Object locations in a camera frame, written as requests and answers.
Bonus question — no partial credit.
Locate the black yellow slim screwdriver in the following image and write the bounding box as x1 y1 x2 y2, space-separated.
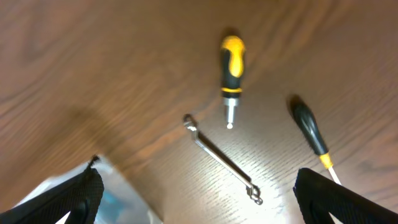
290 98 341 185

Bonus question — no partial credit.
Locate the blue white small box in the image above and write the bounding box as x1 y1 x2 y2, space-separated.
95 190 129 224

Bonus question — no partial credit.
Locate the silver offset ring wrench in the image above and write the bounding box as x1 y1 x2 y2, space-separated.
182 114 264 205

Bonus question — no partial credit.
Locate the clear plastic container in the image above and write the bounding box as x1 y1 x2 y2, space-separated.
13 155 163 224

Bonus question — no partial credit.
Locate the yellow black stubby screwdriver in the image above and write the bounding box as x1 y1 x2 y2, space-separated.
221 35 246 129

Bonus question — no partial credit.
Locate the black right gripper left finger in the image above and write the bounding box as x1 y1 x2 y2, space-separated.
1 156 104 224

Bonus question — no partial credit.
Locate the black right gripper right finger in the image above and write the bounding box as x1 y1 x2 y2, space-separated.
293 168 397 224

